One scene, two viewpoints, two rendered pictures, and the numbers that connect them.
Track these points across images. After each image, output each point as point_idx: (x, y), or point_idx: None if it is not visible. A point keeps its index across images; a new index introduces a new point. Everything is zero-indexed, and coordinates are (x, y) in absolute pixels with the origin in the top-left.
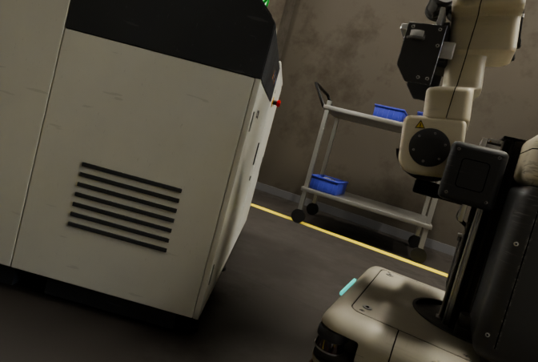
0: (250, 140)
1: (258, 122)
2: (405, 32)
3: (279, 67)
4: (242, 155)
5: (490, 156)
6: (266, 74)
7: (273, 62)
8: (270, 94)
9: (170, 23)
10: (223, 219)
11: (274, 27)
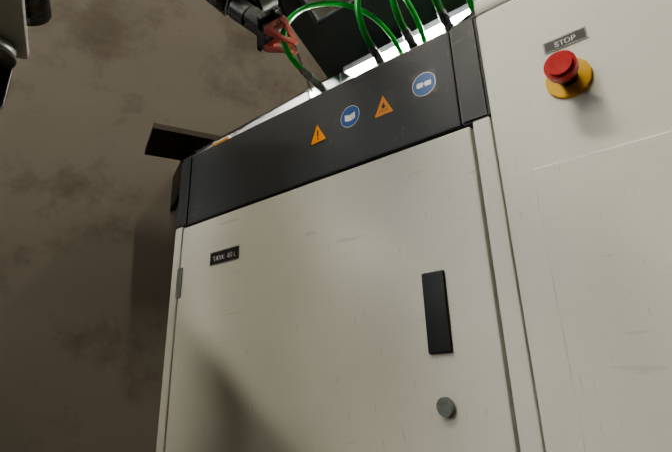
0: (217, 304)
1: (280, 251)
2: (18, 50)
3: (428, 46)
4: (180, 335)
5: None
6: (218, 196)
7: (258, 150)
8: (371, 147)
9: None
10: (157, 442)
11: (182, 165)
